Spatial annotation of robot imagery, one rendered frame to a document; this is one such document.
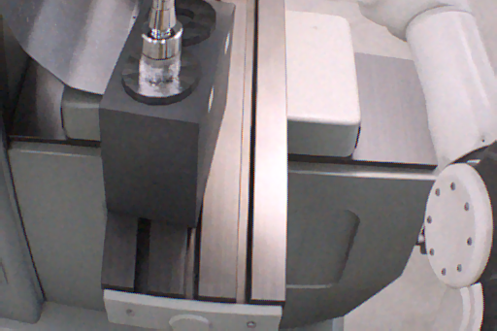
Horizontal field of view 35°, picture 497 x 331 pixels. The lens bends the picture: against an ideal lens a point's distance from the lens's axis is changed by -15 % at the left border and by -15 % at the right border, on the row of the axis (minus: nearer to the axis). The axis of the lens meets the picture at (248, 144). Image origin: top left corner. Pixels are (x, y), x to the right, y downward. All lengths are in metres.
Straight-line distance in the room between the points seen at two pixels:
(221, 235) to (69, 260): 0.71
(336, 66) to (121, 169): 0.56
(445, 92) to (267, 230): 0.58
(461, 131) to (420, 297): 1.73
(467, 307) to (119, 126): 0.47
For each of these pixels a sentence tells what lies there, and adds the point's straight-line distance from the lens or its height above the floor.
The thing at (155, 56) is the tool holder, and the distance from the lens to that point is 0.95.
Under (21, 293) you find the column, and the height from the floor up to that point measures 0.31.
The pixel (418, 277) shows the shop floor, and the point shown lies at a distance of 2.29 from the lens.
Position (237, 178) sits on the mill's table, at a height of 0.96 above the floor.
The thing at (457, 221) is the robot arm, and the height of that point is 1.47.
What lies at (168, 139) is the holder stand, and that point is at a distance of 0.98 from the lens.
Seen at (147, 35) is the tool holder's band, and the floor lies 1.23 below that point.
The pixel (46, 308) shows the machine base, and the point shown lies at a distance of 1.93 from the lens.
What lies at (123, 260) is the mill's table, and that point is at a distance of 1.06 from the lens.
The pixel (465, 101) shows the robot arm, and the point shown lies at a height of 1.48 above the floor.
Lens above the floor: 1.84
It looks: 47 degrees down
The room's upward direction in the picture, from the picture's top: 6 degrees clockwise
